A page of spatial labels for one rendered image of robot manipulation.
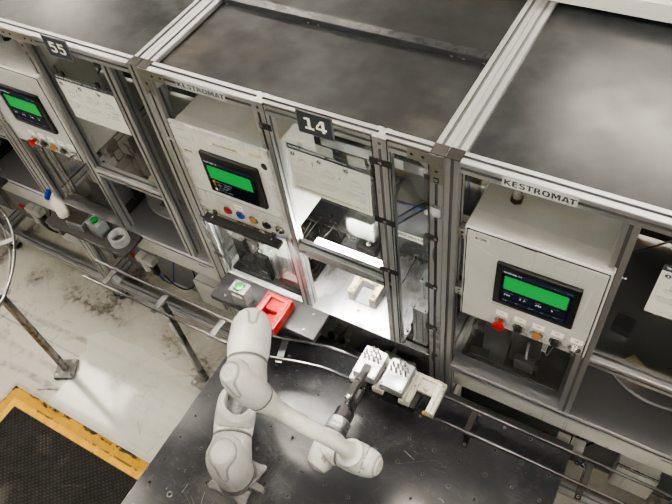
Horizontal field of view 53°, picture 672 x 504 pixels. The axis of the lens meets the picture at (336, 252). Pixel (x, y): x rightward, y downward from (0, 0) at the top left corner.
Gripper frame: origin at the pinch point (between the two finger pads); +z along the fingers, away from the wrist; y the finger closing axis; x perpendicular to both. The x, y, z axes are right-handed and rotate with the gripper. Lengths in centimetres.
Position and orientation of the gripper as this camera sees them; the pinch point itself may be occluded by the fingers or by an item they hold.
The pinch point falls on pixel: (365, 374)
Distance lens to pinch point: 269.0
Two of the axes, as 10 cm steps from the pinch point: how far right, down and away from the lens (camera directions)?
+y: -1.3, -5.7, -8.1
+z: 4.7, -7.6, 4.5
